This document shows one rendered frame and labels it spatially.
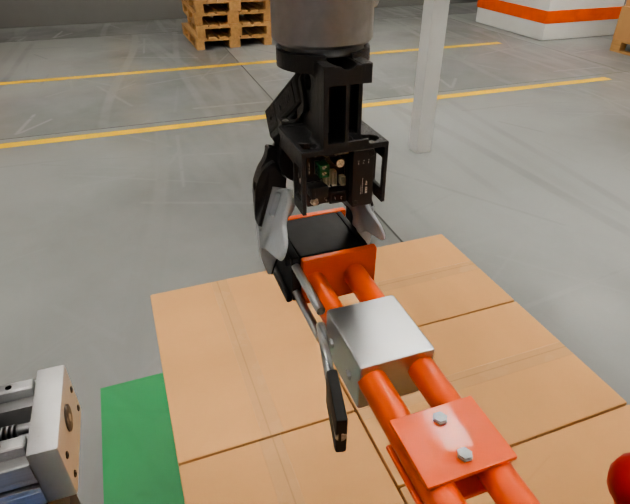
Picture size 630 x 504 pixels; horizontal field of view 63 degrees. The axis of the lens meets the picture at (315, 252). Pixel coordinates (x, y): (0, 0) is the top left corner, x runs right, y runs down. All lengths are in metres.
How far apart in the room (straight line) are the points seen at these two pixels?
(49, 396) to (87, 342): 1.64
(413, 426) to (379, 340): 0.08
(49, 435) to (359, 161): 0.47
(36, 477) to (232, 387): 0.66
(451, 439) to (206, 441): 0.89
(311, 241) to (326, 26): 0.20
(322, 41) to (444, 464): 0.28
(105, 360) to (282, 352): 1.06
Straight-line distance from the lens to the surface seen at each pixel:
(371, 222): 0.48
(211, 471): 1.15
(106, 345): 2.31
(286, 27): 0.39
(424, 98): 3.80
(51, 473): 0.70
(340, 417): 0.35
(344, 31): 0.38
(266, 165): 0.45
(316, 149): 0.39
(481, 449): 0.35
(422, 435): 0.35
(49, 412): 0.71
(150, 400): 2.04
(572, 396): 1.38
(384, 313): 0.42
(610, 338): 2.51
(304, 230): 0.51
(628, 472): 0.23
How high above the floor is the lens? 1.49
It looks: 33 degrees down
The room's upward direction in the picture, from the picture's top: straight up
